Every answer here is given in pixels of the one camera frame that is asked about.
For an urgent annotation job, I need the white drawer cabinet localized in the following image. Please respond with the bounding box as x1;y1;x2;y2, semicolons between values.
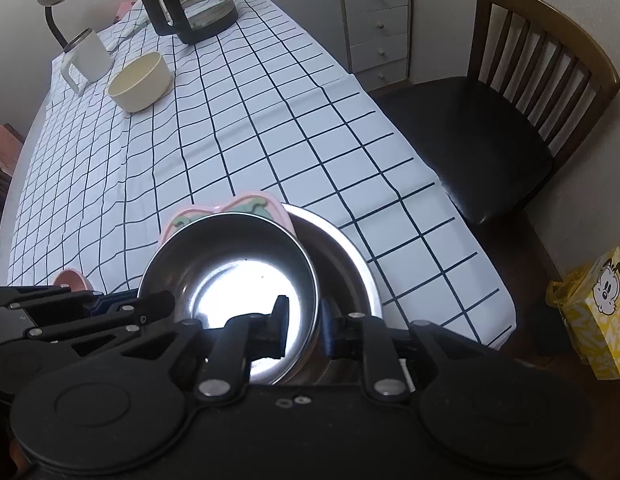
247;0;413;93

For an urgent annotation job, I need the wooden slat-back chair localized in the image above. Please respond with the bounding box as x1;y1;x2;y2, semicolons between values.
372;0;620;227

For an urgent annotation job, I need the pink steel-lined bowl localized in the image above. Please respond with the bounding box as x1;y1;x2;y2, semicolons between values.
137;190;321;386

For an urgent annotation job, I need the pink bear-shaped plate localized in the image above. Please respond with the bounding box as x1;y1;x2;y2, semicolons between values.
55;269;94;293

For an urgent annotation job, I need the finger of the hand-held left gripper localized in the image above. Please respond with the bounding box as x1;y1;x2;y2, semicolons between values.
0;284;141;317
24;290;177;348

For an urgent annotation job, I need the yellow cartoon tissue box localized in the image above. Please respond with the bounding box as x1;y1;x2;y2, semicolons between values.
562;246;620;381

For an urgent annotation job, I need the cream bowl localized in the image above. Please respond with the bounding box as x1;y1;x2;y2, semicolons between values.
106;52;173;112

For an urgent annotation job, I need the glass coffee pot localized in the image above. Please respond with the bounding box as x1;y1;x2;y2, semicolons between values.
139;0;239;45

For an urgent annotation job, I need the pink cloth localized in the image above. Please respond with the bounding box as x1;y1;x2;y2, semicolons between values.
0;122;26;171

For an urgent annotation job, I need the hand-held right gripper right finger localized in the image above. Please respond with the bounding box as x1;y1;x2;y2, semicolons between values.
320;310;496;403

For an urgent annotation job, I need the checked tablecloth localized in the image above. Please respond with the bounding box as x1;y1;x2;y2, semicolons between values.
0;0;518;351

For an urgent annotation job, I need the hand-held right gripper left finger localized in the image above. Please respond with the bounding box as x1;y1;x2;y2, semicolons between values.
119;296;291;403

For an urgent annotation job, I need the large steel bowl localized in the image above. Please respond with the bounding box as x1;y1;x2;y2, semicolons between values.
280;202;385;392

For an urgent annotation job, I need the white lidded mug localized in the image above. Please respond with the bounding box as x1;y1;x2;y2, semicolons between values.
60;28;114;96

